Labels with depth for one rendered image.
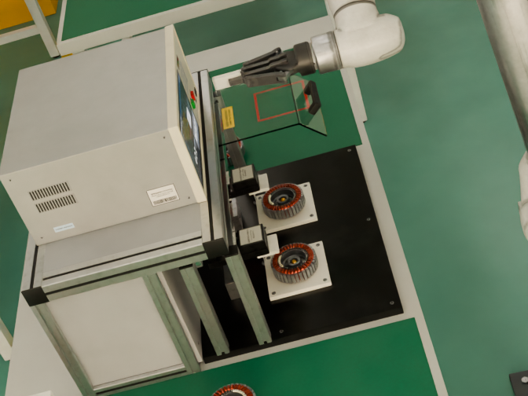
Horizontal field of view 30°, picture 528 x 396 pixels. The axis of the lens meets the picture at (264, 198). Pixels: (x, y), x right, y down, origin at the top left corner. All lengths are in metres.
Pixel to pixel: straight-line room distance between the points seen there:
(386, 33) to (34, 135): 0.81
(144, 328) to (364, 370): 0.49
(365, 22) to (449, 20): 2.45
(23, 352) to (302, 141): 0.97
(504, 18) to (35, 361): 1.40
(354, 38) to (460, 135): 1.77
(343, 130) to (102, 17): 1.37
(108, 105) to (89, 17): 1.77
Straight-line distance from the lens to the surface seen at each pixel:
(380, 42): 2.24
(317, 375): 2.19
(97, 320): 2.19
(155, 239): 2.08
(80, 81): 2.30
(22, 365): 2.53
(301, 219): 2.52
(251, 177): 2.47
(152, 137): 2.03
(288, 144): 2.84
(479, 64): 4.33
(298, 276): 2.34
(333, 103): 2.95
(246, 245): 2.28
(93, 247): 2.14
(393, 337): 2.22
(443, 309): 3.28
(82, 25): 3.89
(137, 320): 2.19
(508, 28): 1.83
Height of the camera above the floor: 2.39
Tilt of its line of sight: 38 degrees down
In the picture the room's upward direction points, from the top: 19 degrees counter-clockwise
